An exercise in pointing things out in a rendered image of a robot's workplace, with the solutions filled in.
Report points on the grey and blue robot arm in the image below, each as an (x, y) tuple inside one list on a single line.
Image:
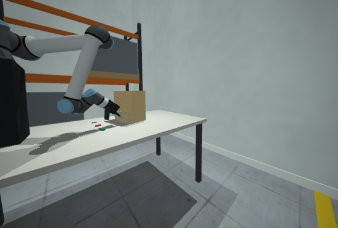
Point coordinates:
[(32, 49)]

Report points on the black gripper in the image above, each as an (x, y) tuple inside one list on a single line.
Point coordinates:
[(113, 109)]

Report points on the tan chest of drawers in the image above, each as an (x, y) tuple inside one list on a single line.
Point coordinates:
[(138, 105)]

